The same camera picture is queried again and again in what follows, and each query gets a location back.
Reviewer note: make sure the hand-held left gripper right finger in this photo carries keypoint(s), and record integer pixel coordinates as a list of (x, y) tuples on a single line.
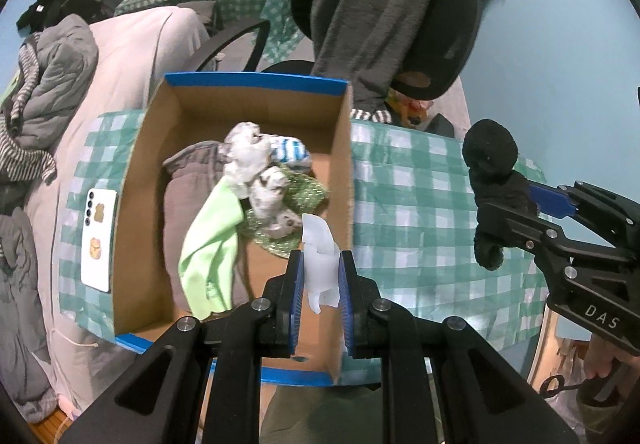
[(346, 304)]

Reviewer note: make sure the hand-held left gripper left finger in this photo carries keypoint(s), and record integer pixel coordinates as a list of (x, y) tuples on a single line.
[(297, 299)]

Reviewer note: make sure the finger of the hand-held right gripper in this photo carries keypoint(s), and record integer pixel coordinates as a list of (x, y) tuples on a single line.
[(550, 199), (520, 224)]

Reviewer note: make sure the white plastic bag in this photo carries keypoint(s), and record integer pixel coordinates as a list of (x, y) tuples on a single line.
[(320, 264)]

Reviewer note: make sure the black sock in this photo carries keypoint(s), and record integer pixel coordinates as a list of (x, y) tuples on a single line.
[(490, 154)]

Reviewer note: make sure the light green cloth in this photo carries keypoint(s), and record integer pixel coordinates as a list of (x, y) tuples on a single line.
[(210, 244)]

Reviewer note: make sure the green sparkly knitted cloth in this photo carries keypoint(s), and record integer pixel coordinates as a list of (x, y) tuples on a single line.
[(305, 191)]

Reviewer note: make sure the white patterned cloth bundle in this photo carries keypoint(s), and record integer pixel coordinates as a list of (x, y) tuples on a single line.
[(250, 154)]

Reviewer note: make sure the blue cardboard box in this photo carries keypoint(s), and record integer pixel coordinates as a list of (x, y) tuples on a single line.
[(150, 174)]

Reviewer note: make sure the person's right hand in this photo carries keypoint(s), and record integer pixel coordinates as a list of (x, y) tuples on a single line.
[(597, 361)]

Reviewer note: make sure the green checkered tablecloth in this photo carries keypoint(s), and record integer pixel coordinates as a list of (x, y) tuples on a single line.
[(425, 204)]

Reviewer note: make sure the person's olive trousers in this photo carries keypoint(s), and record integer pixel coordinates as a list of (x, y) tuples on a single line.
[(320, 419)]

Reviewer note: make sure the grey towel in box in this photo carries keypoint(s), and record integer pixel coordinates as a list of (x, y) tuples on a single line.
[(185, 209)]

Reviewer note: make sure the blue striped white sock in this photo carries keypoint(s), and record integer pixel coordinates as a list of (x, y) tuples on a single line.
[(290, 151)]

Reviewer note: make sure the orange bag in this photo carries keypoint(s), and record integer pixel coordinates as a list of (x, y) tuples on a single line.
[(407, 109)]

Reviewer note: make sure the black office chair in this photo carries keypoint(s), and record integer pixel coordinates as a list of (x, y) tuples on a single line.
[(450, 34)]

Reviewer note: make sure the white smartphone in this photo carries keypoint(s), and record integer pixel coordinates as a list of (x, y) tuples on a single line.
[(98, 239)]

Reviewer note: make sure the grey towel on chair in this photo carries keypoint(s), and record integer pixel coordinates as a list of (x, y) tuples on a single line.
[(370, 14)]

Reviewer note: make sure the grey hoodie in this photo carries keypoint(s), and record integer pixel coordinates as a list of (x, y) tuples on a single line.
[(22, 314)]

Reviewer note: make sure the beige blanket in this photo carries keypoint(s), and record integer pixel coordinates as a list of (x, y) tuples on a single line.
[(125, 59)]

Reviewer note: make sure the striped grey sweater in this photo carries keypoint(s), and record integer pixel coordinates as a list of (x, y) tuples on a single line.
[(20, 149)]

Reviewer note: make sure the grey padded jacket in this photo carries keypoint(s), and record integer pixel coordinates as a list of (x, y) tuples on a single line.
[(60, 69)]

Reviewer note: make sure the black garment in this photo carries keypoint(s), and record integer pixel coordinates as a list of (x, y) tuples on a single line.
[(60, 4)]

